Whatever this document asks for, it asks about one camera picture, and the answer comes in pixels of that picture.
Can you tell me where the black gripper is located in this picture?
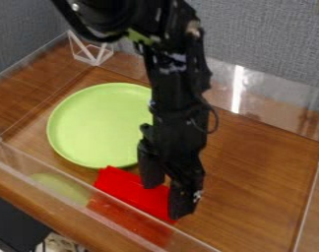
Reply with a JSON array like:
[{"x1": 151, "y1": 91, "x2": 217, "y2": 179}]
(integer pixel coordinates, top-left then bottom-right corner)
[{"x1": 135, "y1": 107, "x2": 210, "y2": 221}]

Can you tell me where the red cross-shaped bar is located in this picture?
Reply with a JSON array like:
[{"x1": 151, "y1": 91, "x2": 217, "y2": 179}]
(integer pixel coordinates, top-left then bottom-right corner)
[{"x1": 94, "y1": 166, "x2": 175, "y2": 223}]

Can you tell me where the green round plate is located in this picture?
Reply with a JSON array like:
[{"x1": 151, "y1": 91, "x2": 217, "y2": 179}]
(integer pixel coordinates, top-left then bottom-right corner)
[{"x1": 45, "y1": 83, "x2": 151, "y2": 169}]

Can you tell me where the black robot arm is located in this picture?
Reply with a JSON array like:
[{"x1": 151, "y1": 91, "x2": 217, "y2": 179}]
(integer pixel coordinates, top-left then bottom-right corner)
[{"x1": 49, "y1": 0, "x2": 218, "y2": 220}]

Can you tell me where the black cable loop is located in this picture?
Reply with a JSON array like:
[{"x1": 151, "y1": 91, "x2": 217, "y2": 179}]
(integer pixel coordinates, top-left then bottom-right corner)
[{"x1": 197, "y1": 104, "x2": 219, "y2": 135}]

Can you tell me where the clear acrylic enclosure wall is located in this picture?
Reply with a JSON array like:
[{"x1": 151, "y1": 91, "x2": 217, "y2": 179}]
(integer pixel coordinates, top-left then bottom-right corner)
[{"x1": 0, "y1": 37, "x2": 319, "y2": 252}]

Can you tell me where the clear acrylic corner bracket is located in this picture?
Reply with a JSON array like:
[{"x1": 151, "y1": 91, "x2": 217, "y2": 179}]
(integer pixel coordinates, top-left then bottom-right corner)
[{"x1": 67, "y1": 31, "x2": 115, "y2": 66}]

